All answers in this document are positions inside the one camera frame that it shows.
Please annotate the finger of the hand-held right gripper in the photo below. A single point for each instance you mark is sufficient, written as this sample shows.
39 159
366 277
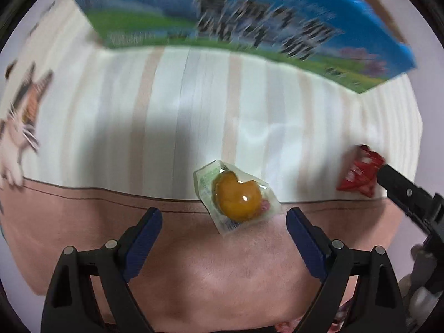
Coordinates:
402 190

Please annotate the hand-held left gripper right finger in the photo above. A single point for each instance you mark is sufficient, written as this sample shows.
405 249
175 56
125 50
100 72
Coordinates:
305 239

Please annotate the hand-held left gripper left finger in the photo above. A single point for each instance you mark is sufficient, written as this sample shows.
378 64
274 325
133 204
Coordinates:
144 239

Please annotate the small red snack packet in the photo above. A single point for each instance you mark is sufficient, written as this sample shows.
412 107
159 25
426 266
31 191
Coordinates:
360 177

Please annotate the orange jelly cup pack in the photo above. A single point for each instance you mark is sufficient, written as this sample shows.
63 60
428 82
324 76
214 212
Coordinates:
236 194

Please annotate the person's right hand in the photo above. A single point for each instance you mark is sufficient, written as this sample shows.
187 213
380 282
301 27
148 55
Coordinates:
416 295

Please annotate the pink patterned cloth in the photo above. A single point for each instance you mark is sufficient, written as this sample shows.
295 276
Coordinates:
288 327

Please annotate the striped pink cat mat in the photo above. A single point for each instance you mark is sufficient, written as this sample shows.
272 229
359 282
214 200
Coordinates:
138 111

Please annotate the blue green printed box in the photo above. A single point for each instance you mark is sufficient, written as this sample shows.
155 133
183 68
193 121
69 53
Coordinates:
156 20

